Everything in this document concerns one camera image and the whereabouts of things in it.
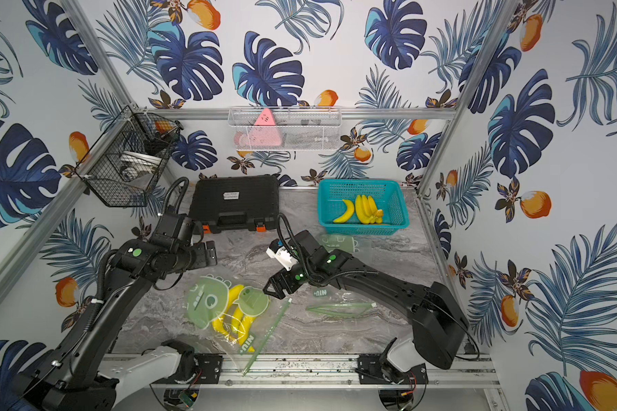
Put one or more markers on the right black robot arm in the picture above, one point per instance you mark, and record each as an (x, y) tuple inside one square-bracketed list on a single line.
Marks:
[(437, 324)]

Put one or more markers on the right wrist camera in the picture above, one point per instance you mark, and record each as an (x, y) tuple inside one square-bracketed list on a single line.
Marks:
[(281, 254)]

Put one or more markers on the aluminium front rail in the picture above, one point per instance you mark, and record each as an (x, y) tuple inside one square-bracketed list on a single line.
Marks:
[(330, 372)]

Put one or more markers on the yellow bananas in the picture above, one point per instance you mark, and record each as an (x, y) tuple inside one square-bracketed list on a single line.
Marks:
[(235, 324)]

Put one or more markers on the black wire basket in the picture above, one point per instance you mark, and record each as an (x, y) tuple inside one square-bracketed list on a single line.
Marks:
[(124, 166)]

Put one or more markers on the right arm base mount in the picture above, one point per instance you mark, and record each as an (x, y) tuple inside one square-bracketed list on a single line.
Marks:
[(391, 369)]

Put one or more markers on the yellow banana from bag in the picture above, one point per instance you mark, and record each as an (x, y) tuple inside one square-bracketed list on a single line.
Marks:
[(366, 210)]

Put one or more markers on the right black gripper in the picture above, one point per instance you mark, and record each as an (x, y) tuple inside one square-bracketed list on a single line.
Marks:
[(277, 285)]

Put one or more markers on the pink triangle card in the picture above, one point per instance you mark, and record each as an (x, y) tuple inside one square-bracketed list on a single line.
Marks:
[(264, 132)]

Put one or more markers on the teal plastic basket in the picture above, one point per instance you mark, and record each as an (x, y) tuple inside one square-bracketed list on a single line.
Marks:
[(387, 195)]

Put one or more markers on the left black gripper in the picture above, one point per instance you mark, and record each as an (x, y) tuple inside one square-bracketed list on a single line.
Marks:
[(206, 254)]

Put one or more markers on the clear mesh wall tray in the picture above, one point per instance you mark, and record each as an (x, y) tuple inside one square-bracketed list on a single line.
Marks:
[(302, 128)]

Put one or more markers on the zip-top bag green print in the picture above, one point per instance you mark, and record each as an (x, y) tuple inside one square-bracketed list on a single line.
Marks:
[(334, 302)]

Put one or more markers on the zip-top bag with bananas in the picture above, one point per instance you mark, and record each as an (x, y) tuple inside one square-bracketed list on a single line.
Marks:
[(206, 301)]

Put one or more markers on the yellow single banana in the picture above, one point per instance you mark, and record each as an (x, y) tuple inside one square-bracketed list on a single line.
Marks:
[(346, 216)]

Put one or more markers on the black plastic tool case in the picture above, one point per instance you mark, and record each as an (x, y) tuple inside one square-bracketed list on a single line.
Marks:
[(232, 203)]

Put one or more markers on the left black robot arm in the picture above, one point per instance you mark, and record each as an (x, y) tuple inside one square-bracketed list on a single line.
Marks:
[(68, 377)]

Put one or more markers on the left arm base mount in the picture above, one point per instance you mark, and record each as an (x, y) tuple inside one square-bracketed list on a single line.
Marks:
[(195, 369)]

